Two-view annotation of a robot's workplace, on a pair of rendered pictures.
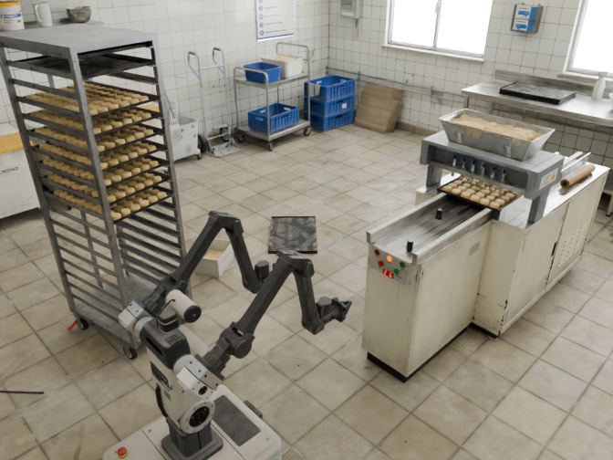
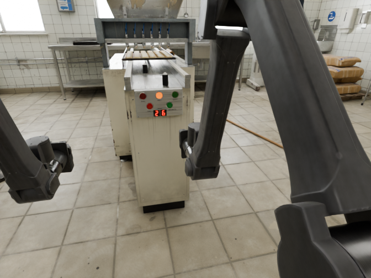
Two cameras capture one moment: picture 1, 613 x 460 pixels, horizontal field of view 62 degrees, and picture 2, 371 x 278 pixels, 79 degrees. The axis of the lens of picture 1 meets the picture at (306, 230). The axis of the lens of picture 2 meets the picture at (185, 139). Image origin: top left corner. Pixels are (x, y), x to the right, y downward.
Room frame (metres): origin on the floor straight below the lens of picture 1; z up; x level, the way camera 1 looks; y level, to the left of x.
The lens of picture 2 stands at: (1.49, 0.43, 1.10)
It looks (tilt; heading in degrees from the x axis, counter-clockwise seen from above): 26 degrees down; 302
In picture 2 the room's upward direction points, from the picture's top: straight up
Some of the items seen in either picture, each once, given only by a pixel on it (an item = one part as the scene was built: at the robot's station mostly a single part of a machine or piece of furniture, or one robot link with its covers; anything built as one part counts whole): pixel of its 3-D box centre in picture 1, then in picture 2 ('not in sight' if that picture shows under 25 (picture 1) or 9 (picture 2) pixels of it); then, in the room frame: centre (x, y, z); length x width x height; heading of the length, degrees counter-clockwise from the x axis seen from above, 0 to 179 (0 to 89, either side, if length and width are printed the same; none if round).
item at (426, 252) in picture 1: (513, 197); (164, 58); (2.77, -1.24, 0.87); 2.01 x 0.03 x 0.07; 134
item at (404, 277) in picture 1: (390, 264); (159, 102); (2.20, -0.43, 0.77); 0.24 x 0.04 x 0.14; 44
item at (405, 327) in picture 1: (424, 287); (156, 131); (2.45, -0.70, 0.45); 0.70 x 0.34 x 0.90; 134
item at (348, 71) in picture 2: not in sight; (340, 70); (1.36, -4.37, 0.47); 0.72 x 0.42 x 0.17; 50
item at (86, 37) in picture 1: (109, 197); not in sight; (2.65, 1.14, 0.93); 0.64 x 0.51 x 1.78; 56
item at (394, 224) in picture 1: (470, 182); (131, 59); (2.98, -1.04, 0.87); 2.01 x 0.03 x 0.07; 134
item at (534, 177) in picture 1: (485, 174); (147, 43); (2.80, -1.06, 1.01); 0.72 x 0.33 x 0.34; 44
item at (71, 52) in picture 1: (108, 220); not in sight; (2.30, 1.01, 0.97); 0.03 x 0.03 x 1.70; 56
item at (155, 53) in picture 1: (174, 190); not in sight; (2.67, 0.76, 0.97); 0.03 x 0.03 x 1.70; 56
